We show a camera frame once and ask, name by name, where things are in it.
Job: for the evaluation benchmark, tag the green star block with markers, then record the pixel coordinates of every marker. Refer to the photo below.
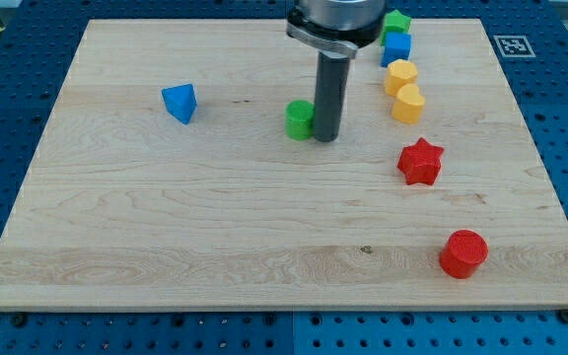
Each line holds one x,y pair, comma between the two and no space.
394,22

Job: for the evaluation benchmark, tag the blue triangle block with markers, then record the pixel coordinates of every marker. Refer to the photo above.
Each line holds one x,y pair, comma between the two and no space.
180,102

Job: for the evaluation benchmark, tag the yellow hexagon block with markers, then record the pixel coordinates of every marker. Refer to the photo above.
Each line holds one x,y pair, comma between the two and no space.
399,73

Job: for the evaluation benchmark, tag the white fiducial marker tag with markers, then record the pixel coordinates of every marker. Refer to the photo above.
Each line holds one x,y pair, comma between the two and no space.
514,46

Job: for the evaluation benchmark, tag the red cylinder block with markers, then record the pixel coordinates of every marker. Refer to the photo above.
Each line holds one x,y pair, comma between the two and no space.
463,253

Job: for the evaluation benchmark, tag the yellow heart block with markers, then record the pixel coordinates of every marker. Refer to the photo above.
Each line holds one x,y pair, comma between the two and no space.
408,104

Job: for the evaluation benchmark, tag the blue cube block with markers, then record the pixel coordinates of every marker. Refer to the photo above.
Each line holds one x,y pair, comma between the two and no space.
396,46

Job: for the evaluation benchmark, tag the red star block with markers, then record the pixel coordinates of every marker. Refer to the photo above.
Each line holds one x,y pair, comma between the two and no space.
420,162

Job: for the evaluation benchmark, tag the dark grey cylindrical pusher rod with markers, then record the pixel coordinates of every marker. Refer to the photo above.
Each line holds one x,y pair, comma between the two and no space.
331,81

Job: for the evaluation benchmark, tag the green cylinder block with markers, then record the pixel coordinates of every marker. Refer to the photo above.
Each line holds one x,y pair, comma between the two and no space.
299,117

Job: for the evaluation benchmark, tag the light wooden board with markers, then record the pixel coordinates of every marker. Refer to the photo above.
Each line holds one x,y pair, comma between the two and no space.
126,209

